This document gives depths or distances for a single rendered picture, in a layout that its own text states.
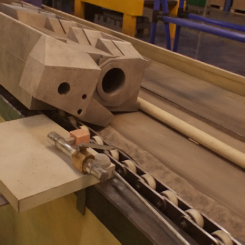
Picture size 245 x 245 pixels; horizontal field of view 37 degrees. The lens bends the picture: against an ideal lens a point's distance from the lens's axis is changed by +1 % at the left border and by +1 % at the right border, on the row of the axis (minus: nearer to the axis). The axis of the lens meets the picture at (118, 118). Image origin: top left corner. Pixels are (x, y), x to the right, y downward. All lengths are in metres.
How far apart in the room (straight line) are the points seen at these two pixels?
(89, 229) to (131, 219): 0.17
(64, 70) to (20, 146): 0.20
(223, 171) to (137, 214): 0.30
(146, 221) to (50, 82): 0.39
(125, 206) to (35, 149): 0.24
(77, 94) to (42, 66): 0.12
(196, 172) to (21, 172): 0.40
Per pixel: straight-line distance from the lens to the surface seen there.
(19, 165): 0.75
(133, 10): 5.84
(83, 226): 0.84
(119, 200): 0.71
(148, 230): 0.66
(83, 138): 0.80
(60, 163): 0.75
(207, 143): 0.98
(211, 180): 0.87
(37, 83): 0.85
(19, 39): 1.04
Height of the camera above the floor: 1.19
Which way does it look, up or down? 24 degrees down
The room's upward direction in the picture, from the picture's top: 6 degrees clockwise
